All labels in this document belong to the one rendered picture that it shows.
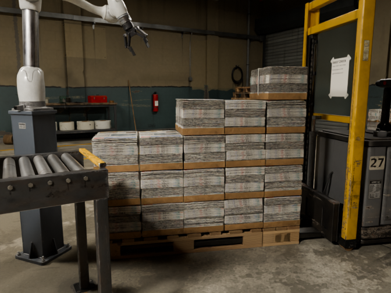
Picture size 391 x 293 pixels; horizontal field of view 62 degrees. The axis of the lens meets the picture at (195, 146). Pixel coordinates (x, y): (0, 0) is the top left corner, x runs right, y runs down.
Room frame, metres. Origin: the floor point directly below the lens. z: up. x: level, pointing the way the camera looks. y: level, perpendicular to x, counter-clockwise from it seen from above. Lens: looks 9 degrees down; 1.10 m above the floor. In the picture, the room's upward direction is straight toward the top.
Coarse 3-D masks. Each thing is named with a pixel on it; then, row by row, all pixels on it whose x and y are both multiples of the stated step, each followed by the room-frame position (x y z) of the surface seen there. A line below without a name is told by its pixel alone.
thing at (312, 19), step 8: (312, 16) 2.88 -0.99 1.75; (304, 24) 2.87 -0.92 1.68; (312, 24) 2.88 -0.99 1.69; (304, 32) 2.86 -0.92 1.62; (304, 40) 2.86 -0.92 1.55; (312, 40) 2.81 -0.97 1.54; (304, 48) 2.85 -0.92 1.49; (312, 48) 2.80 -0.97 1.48; (304, 56) 2.84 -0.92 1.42; (312, 56) 2.81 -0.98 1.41; (304, 64) 2.84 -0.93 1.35; (312, 64) 2.83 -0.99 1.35; (312, 80) 2.82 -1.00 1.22; (312, 112) 2.81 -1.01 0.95; (304, 136) 2.81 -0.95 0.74; (304, 144) 2.81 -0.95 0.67; (304, 152) 2.87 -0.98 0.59; (304, 160) 2.87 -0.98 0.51; (304, 168) 2.87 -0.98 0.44; (304, 176) 2.86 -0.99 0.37
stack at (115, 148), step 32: (128, 160) 2.07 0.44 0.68; (160, 160) 2.10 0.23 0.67; (192, 160) 2.14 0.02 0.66; (224, 160) 2.19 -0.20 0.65; (128, 192) 2.07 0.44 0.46; (160, 192) 2.11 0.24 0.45; (192, 192) 2.15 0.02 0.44; (128, 224) 2.07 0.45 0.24; (160, 224) 2.10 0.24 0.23; (192, 224) 2.15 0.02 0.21; (128, 256) 2.06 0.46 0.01
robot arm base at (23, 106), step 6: (24, 102) 2.06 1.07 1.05; (30, 102) 2.06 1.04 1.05; (36, 102) 2.08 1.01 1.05; (42, 102) 2.12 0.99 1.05; (12, 108) 2.08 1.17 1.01; (18, 108) 2.02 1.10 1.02; (24, 108) 2.05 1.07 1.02; (30, 108) 2.04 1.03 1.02; (36, 108) 2.06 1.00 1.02; (42, 108) 2.11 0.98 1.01; (48, 108) 2.15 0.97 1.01
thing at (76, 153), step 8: (48, 152) 1.69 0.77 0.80; (56, 152) 1.69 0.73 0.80; (64, 152) 1.69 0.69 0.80; (72, 152) 1.70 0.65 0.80; (0, 160) 1.54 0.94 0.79; (16, 160) 1.57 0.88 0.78; (32, 160) 1.60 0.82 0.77; (80, 160) 1.72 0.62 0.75; (0, 168) 1.54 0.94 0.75; (16, 168) 1.57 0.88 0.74; (0, 176) 1.53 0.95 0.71
